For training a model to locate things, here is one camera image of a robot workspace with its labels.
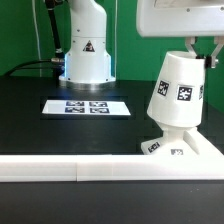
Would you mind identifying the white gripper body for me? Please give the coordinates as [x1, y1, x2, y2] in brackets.
[136, 0, 224, 37]

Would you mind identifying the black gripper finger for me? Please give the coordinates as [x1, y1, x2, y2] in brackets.
[205, 36, 224, 68]
[185, 37, 197, 56]

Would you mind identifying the white lamp shade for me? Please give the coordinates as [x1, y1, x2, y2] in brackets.
[147, 51, 205, 127]

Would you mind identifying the white lamp base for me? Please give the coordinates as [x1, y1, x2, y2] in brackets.
[141, 120, 197, 156]

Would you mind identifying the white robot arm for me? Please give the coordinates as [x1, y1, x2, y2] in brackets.
[44, 0, 224, 88]

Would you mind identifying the white marker sheet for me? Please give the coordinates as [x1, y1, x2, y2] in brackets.
[42, 100, 130, 116]

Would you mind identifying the black cable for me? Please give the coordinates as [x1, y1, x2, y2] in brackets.
[3, 59, 65, 79]

